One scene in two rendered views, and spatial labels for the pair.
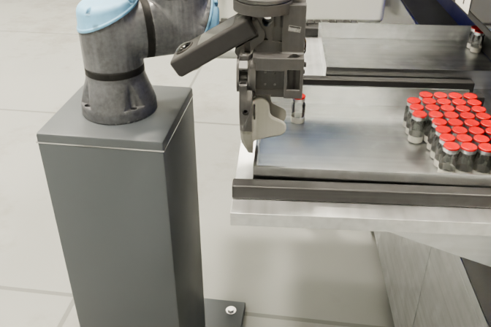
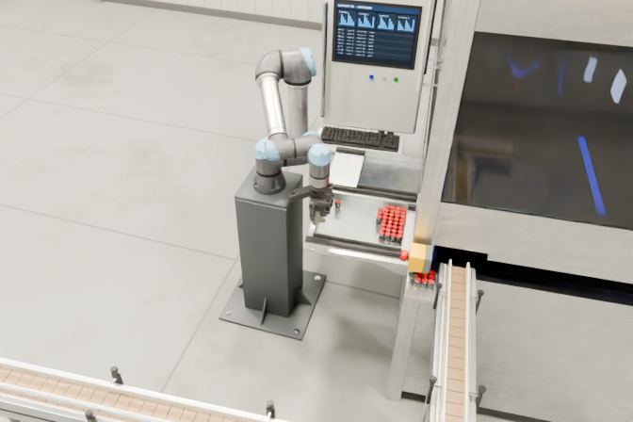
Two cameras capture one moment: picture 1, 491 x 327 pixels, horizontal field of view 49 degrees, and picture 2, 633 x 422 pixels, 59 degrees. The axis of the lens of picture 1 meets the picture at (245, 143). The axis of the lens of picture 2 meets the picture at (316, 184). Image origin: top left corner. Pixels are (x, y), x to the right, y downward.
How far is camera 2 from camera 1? 1.49 m
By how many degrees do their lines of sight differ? 10
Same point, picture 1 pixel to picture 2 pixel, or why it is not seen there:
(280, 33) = (323, 193)
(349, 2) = (396, 122)
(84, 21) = (258, 154)
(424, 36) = (415, 162)
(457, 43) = not seen: hidden behind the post
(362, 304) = (390, 284)
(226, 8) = (329, 119)
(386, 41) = (397, 163)
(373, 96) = (370, 202)
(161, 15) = not seen: hidden behind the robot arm
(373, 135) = (364, 220)
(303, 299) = (358, 277)
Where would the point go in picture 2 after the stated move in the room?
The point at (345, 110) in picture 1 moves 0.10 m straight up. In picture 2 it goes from (358, 206) to (360, 187)
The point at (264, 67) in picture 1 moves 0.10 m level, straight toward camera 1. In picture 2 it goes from (317, 203) to (312, 221)
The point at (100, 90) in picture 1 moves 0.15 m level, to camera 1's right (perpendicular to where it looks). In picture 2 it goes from (262, 180) to (295, 184)
